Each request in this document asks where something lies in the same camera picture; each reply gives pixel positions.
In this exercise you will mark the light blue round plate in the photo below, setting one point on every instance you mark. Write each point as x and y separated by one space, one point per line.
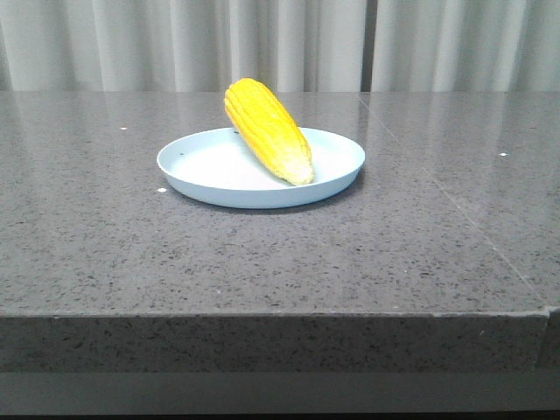
218 168

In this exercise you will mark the yellow corn cob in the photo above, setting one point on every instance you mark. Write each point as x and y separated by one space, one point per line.
270 131

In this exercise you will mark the grey pleated curtain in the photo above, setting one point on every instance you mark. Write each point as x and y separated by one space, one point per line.
293 46

